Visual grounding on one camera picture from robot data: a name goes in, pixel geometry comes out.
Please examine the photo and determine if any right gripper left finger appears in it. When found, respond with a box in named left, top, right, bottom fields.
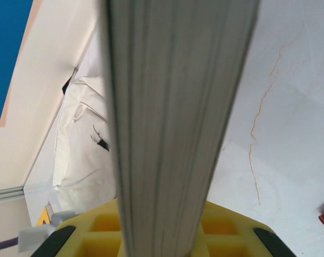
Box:
left=35, top=199, right=125, bottom=257

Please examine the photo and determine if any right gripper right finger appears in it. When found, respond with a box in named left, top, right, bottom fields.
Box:
left=190, top=200, right=298, bottom=257

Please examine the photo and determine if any cream canvas backpack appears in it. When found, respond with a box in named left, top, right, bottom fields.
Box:
left=51, top=66, right=119, bottom=215

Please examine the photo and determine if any yellow book with cartoon cover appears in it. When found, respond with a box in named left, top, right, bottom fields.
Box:
left=97, top=0, right=261, bottom=257

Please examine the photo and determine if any white plastic cable clip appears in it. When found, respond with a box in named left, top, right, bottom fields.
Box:
left=18, top=225, right=57, bottom=254
left=51, top=210, right=74, bottom=226

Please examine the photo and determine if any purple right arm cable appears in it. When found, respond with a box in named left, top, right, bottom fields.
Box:
left=0, top=238, right=20, bottom=252

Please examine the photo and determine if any aluminium table side rail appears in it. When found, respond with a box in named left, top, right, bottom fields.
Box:
left=0, top=186, right=25, bottom=202

